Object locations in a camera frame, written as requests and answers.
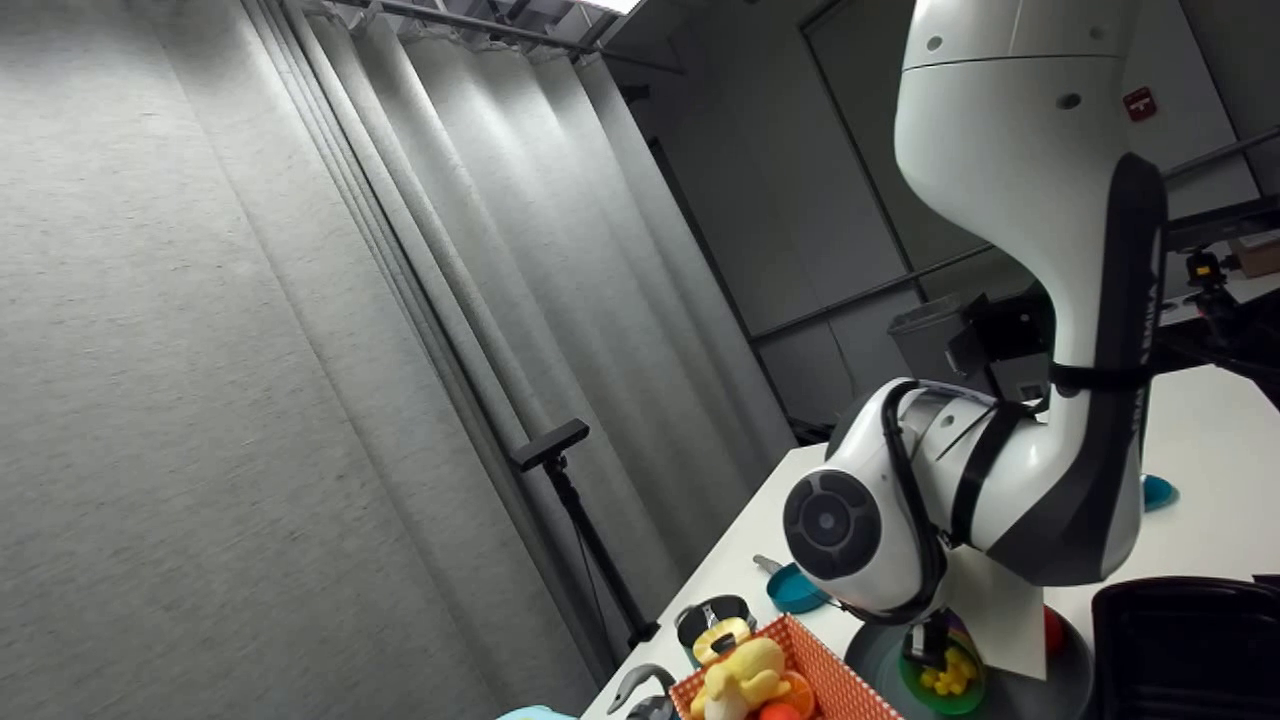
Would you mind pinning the blue toy pan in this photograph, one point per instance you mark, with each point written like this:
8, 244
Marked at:
790, 588

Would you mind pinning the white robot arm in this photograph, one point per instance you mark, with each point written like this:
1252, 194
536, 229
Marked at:
1007, 124

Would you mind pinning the black square tray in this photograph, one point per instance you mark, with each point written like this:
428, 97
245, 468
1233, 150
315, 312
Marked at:
1187, 650

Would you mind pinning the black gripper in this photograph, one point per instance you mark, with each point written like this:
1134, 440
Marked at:
930, 637

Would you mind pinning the green cup with yellow pieces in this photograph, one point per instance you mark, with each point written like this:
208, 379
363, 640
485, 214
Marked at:
949, 686

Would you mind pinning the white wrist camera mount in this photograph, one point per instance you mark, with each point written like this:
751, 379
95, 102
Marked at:
1002, 614

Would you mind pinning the blue small plate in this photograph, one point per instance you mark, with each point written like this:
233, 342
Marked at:
1157, 495

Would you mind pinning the black camera tripod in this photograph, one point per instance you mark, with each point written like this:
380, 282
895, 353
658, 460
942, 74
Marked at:
548, 453

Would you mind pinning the red toy ball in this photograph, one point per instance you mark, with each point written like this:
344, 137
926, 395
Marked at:
1058, 635

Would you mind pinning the black and yellow toy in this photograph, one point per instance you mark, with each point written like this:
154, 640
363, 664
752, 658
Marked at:
712, 624

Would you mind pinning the dark grey round plate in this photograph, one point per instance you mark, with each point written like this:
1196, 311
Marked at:
1067, 692

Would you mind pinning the yellow plush toy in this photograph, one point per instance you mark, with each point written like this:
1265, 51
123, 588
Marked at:
743, 680

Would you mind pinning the orange checkered basket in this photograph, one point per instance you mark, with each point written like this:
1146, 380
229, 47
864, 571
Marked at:
817, 680

